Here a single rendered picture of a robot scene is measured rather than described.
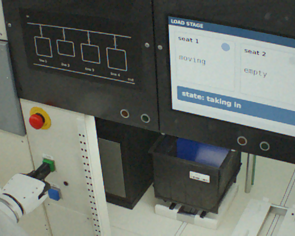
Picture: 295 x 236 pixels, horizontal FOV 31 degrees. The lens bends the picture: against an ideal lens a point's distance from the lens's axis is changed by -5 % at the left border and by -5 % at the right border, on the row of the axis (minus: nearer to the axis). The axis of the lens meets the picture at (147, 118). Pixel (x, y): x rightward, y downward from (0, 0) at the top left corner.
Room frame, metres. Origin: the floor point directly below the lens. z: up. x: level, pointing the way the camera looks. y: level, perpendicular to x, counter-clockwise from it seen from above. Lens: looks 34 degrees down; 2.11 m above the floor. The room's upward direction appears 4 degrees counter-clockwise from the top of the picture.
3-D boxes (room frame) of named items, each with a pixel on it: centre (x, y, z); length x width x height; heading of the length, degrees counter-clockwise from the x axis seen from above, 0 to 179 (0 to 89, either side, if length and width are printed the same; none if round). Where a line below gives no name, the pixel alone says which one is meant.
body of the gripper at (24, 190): (1.04, 0.33, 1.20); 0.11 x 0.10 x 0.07; 151
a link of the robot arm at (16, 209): (0.98, 0.37, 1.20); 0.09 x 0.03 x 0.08; 61
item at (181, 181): (1.33, -0.15, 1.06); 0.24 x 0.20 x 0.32; 61
